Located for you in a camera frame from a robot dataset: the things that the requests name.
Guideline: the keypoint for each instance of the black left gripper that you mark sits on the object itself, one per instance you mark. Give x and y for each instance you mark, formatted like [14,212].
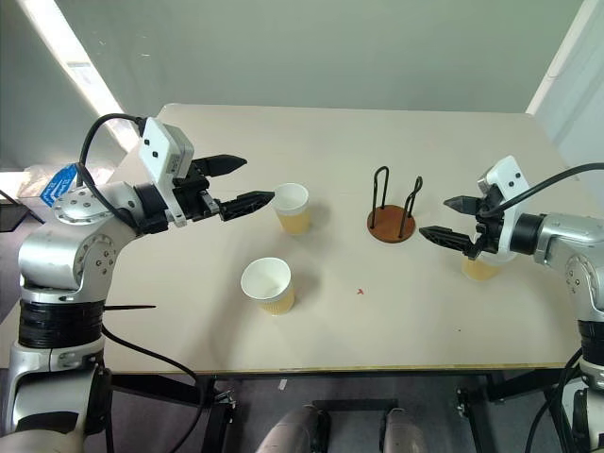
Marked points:
[191,196]

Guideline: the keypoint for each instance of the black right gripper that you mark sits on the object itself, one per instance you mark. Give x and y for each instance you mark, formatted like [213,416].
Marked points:
[491,226]

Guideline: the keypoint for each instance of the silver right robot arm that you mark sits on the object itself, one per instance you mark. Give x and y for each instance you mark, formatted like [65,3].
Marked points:
[561,236]

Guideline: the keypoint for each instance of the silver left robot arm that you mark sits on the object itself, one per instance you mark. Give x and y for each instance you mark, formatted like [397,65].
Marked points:
[52,255]

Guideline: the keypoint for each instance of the yellow paper cup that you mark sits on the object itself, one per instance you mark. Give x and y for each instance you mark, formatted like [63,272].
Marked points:
[481,271]
[269,288]
[295,222]

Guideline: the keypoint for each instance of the clear plastic bag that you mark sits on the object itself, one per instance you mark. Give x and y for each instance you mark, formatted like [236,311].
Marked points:
[33,181]

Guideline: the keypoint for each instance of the small white tag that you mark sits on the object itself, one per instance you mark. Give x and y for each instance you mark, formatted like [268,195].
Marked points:
[283,384]

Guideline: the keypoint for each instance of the grey rounded shape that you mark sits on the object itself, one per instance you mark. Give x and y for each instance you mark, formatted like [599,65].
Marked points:
[288,431]
[406,433]

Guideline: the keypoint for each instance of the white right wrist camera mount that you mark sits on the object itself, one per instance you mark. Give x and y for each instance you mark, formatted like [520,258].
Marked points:
[509,177]

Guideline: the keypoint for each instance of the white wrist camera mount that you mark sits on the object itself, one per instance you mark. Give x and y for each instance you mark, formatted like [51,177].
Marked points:
[509,177]
[160,151]

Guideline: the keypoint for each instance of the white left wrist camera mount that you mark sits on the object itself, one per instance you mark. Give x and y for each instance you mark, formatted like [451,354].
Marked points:
[160,151]

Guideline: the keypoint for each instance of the black table frame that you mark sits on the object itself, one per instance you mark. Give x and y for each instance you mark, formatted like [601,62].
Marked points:
[156,389]

